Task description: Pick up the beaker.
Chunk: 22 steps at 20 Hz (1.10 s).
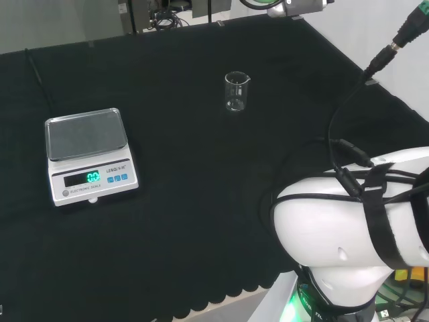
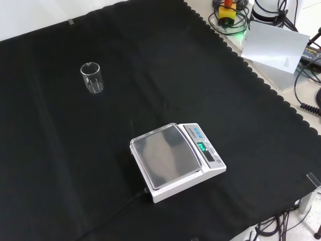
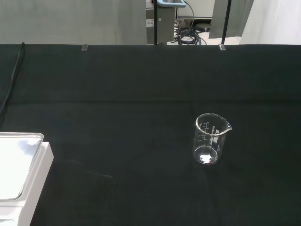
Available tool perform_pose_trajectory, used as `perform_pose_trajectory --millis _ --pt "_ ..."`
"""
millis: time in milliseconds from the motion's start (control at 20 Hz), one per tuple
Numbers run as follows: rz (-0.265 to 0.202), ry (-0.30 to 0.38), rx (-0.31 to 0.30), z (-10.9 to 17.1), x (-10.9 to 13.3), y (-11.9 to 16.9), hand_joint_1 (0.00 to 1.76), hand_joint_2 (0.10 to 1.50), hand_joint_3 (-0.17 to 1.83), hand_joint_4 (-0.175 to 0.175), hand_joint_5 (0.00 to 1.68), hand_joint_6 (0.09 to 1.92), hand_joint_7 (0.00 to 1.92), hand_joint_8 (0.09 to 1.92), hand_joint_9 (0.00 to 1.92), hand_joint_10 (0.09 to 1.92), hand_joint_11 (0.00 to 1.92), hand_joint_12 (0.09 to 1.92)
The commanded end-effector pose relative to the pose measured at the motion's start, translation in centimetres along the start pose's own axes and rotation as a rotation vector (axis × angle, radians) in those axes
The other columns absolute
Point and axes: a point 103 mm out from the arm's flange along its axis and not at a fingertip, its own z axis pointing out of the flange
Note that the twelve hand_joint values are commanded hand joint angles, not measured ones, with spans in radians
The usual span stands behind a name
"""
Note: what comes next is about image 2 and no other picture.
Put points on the clear glass beaker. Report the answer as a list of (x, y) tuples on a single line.
[(92, 78)]

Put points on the white electronic balance steel pan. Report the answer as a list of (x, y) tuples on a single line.
[(173, 160)]

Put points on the black bench cloth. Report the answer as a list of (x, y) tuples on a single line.
[(100, 150)]

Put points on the yellow stop button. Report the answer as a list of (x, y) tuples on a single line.
[(227, 13)]

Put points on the grey tape piece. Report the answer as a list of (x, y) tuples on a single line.
[(71, 22)]

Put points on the pale board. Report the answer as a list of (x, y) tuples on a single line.
[(273, 47)]

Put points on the black power supply box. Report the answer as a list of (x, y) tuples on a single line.
[(312, 54)]

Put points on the metal bench clamp bracket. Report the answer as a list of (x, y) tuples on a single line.
[(311, 193)]

